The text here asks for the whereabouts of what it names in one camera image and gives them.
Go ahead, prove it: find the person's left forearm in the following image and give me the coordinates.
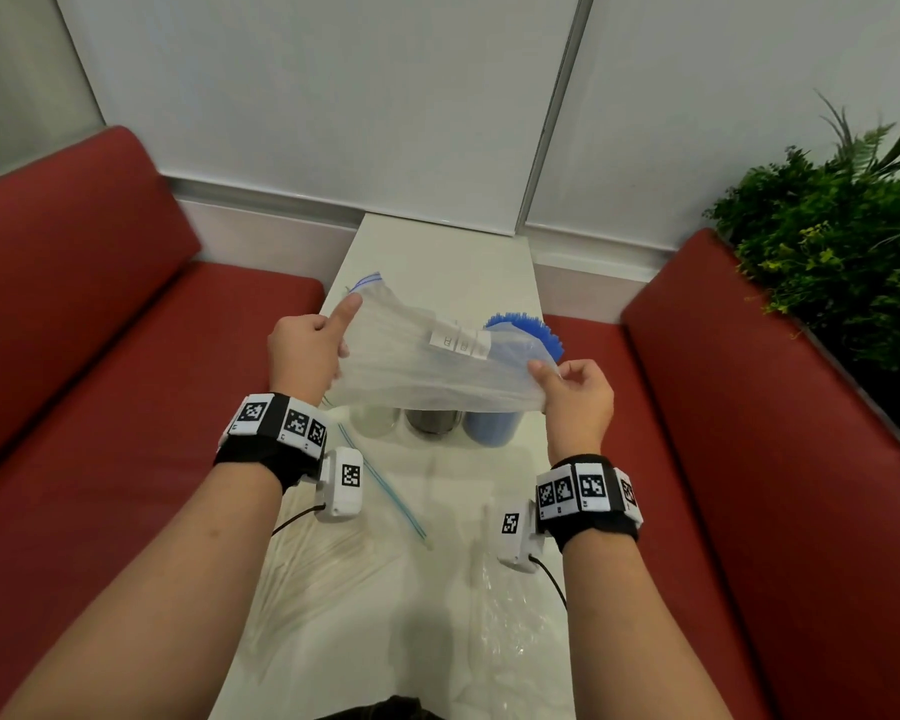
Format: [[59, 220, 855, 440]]
[[0, 464, 285, 720]]

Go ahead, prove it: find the black right wristband with markers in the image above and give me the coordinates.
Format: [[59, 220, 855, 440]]
[[534, 454, 644, 554]]

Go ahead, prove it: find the person's left hand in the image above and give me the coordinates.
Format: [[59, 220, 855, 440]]
[[267, 294, 364, 407]]

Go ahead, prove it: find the black wristband with markers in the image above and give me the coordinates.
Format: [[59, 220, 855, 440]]
[[213, 393, 330, 494], [534, 454, 644, 554]]

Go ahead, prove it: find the person's right hand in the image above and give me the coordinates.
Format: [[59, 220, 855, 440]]
[[527, 359, 616, 467]]

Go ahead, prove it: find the frosted plastic jar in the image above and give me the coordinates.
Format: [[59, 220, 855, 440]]
[[461, 410, 526, 449]]

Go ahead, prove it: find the green plant hedge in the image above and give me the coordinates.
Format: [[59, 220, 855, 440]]
[[703, 89, 900, 443]]

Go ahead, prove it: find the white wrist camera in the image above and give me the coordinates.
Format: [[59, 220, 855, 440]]
[[316, 447, 365, 522], [496, 501, 547, 575]]

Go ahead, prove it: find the person's dark clothing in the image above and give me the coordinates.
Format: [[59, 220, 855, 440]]
[[341, 695, 445, 720]]

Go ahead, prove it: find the red sofa beside plant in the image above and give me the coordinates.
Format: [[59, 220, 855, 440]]
[[543, 228, 900, 720]]

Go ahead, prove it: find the black left camera cable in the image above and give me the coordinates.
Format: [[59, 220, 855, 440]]
[[271, 504, 328, 537]]

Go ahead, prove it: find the clear bag with white strips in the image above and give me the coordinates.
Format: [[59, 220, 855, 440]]
[[328, 273, 565, 416]]

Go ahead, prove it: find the person's right forearm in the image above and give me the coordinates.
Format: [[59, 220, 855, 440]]
[[562, 531, 733, 720]]

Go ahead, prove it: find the black camera cable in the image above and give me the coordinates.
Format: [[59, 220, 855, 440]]
[[271, 504, 328, 537], [530, 555, 570, 612]]

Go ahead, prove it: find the small bunch of blue straws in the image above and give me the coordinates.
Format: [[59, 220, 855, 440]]
[[483, 312, 566, 365]]

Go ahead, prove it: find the black right camera cable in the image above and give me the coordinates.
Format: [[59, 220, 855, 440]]
[[530, 555, 570, 612]]

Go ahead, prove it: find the clear glass jar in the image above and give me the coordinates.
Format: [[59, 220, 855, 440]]
[[348, 404, 403, 441], [403, 408, 465, 441]]

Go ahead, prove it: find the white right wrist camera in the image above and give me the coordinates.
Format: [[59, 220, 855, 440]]
[[496, 501, 547, 575]]

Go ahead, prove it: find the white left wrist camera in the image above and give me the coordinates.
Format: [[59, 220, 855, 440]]
[[316, 447, 365, 522]]

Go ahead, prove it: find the black left wristband with markers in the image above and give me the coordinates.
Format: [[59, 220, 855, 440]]
[[213, 393, 330, 494]]

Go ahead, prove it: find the clear plastic bag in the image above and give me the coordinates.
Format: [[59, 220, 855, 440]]
[[457, 501, 575, 720]]

